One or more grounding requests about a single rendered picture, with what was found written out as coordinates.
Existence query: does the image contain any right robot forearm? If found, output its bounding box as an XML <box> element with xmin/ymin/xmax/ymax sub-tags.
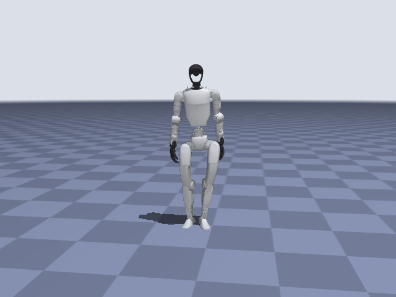
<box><xmin>170</xmin><ymin>117</ymin><xmax>179</xmax><ymax>145</ymax></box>

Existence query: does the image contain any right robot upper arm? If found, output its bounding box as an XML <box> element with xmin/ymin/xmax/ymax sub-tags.
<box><xmin>172</xmin><ymin>91</ymin><xmax>184</xmax><ymax>124</ymax></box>

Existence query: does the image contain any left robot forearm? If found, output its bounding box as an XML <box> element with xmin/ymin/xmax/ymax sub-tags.
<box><xmin>215</xmin><ymin>121</ymin><xmax>224</xmax><ymax>142</ymax></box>

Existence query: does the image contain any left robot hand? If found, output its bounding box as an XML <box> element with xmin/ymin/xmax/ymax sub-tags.
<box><xmin>218</xmin><ymin>137</ymin><xmax>224</xmax><ymax>160</ymax></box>

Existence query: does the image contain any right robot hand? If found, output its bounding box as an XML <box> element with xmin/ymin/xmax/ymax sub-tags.
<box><xmin>170</xmin><ymin>140</ymin><xmax>179</xmax><ymax>163</ymax></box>

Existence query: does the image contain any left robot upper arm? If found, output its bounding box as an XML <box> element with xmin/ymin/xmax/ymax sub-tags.
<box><xmin>209</xmin><ymin>89</ymin><xmax>224</xmax><ymax>122</ymax></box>

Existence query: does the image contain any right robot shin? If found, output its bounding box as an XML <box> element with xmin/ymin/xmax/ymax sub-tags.
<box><xmin>183</xmin><ymin>186</ymin><xmax>194</xmax><ymax>220</ymax></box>

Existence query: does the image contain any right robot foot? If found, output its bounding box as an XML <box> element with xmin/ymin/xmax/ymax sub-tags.
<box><xmin>182</xmin><ymin>217</ymin><xmax>196</xmax><ymax>228</ymax></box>

